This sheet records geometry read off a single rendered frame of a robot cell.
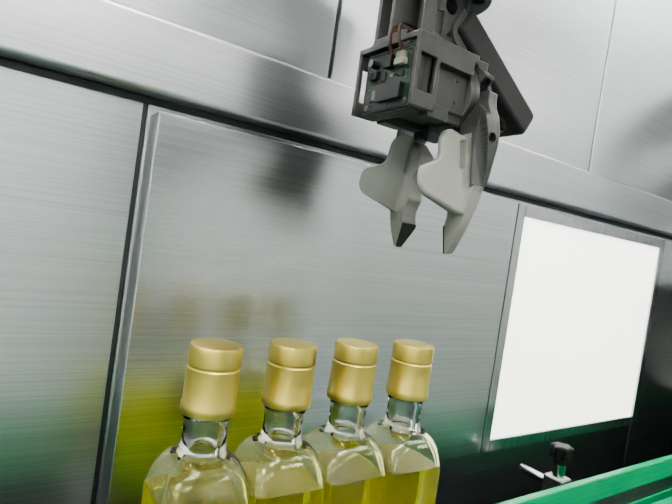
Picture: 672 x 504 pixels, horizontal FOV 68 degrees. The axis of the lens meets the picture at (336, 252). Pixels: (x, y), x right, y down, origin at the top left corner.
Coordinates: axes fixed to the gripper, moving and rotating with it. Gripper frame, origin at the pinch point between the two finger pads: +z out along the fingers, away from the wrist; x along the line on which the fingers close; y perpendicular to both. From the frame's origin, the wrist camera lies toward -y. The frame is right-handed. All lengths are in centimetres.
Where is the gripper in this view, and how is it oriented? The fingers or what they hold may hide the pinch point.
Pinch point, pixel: (429, 235)
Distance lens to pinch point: 42.5
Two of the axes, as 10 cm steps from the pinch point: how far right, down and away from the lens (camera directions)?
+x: 5.5, 1.1, -8.3
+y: -8.2, -1.0, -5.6
